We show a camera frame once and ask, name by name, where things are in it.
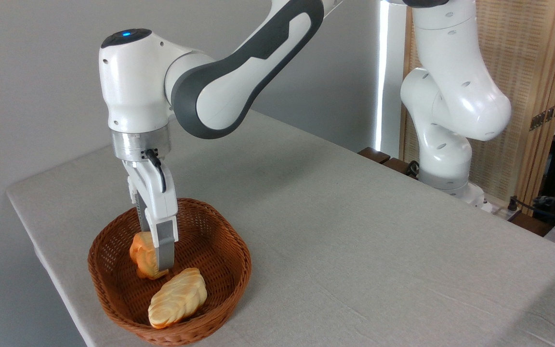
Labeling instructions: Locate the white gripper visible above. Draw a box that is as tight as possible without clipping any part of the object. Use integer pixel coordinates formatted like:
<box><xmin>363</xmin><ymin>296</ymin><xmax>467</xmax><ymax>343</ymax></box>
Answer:
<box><xmin>122</xmin><ymin>159</ymin><xmax>179</xmax><ymax>272</ymax></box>

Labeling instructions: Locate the small golden bread roll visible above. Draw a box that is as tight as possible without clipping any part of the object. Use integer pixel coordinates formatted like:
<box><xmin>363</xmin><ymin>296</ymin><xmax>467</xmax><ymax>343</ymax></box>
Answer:
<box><xmin>129</xmin><ymin>231</ymin><xmax>170</xmax><ymax>280</ymax></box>

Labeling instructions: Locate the long pale bread loaf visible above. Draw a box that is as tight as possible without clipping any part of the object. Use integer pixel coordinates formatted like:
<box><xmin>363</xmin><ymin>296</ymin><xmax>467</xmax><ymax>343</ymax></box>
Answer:
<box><xmin>148</xmin><ymin>267</ymin><xmax>208</xmax><ymax>330</ymax></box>

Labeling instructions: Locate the brown woven wicker basket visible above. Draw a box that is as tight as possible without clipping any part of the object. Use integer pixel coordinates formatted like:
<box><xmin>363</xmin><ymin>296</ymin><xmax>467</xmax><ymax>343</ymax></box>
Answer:
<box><xmin>88</xmin><ymin>198</ymin><xmax>252</xmax><ymax>347</ymax></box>

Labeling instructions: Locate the grey tablecloth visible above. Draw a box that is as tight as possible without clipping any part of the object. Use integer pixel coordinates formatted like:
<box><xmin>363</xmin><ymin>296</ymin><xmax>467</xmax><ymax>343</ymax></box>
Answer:
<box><xmin>7</xmin><ymin>108</ymin><xmax>555</xmax><ymax>347</ymax></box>

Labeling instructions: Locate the white vertical light strip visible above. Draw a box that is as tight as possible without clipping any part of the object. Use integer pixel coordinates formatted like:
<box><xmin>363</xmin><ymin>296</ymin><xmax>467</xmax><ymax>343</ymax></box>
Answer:
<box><xmin>375</xmin><ymin>0</ymin><xmax>389</xmax><ymax>151</ymax></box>

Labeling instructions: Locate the metal screen hinge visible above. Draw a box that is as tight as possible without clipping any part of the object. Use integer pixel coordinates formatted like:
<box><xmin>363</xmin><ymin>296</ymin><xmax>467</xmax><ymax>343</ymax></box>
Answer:
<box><xmin>529</xmin><ymin>101</ymin><xmax>555</xmax><ymax>132</ymax></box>

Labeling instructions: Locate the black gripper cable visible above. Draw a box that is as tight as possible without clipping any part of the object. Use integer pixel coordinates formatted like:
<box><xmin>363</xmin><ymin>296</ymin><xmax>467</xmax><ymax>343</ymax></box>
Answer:
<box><xmin>144</xmin><ymin>148</ymin><xmax>167</xmax><ymax>193</ymax></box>

